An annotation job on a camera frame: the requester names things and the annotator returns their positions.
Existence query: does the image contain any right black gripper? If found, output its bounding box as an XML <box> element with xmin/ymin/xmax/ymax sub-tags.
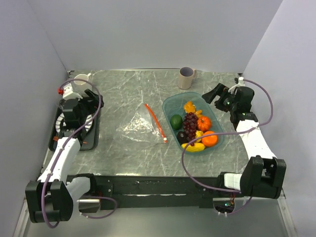
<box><xmin>201</xmin><ymin>83</ymin><xmax>237</xmax><ymax>113</ymax></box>

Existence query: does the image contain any small orange pumpkin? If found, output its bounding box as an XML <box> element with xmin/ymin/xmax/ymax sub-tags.
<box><xmin>197</xmin><ymin>116</ymin><xmax>212</xmax><ymax>132</ymax></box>

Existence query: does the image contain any purple grape bunch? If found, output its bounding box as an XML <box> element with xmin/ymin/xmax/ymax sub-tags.
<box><xmin>183</xmin><ymin>113</ymin><xmax>198</xmax><ymax>142</ymax></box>

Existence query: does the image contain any yellow lemon piece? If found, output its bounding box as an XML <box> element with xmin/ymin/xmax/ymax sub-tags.
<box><xmin>195</xmin><ymin>130</ymin><xmax>203</xmax><ymax>138</ymax></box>

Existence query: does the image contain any orange tangerine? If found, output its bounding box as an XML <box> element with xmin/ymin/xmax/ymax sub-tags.
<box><xmin>201</xmin><ymin>135</ymin><xmax>218</xmax><ymax>147</ymax></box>

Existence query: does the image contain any clear zip top bag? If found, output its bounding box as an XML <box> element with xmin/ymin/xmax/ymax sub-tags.
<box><xmin>114</xmin><ymin>104</ymin><xmax>167</xmax><ymax>144</ymax></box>

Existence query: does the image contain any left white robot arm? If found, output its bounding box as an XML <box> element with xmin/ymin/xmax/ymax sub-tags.
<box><xmin>25</xmin><ymin>89</ymin><xmax>104</xmax><ymax>229</ymax></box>

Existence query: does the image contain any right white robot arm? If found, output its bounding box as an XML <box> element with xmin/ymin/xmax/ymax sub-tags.
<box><xmin>202</xmin><ymin>83</ymin><xmax>286</xmax><ymax>199</ymax></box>

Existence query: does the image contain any teal plastic food container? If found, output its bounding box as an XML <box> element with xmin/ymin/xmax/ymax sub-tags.
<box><xmin>162</xmin><ymin>92</ymin><xmax>224</xmax><ymax>155</ymax></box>

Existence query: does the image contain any black tray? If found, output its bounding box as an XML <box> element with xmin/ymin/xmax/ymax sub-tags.
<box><xmin>48</xmin><ymin>100</ymin><xmax>100</xmax><ymax>151</ymax></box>

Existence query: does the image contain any white striped plate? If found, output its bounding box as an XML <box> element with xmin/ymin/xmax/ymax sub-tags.
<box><xmin>55</xmin><ymin>113</ymin><xmax>93</xmax><ymax>133</ymax></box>

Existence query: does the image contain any white cup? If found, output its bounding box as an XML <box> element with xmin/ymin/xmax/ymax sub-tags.
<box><xmin>72</xmin><ymin>73</ymin><xmax>92</xmax><ymax>93</ymax></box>

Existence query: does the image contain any beige mug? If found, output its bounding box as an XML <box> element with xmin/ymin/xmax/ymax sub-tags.
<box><xmin>178</xmin><ymin>67</ymin><xmax>197</xmax><ymax>90</ymax></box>

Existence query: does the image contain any green lime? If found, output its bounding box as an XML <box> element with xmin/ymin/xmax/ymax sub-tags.
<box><xmin>170</xmin><ymin>114</ymin><xmax>183</xmax><ymax>130</ymax></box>

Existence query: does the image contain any dark avocado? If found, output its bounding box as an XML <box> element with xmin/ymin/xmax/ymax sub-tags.
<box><xmin>177</xmin><ymin>131</ymin><xmax>188</xmax><ymax>145</ymax></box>

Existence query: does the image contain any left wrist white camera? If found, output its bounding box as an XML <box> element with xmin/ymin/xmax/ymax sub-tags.
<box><xmin>58</xmin><ymin>83</ymin><xmax>82</xmax><ymax>100</ymax></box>

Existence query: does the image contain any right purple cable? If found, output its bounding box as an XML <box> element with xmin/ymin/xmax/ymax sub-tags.
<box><xmin>181</xmin><ymin>79</ymin><xmax>274</xmax><ymax>215</ymax></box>

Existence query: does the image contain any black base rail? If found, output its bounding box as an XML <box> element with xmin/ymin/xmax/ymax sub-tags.
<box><xmin>66</xmin><ymin>174</ymin><xmax>245</xmax><ymax>210</ymax></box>

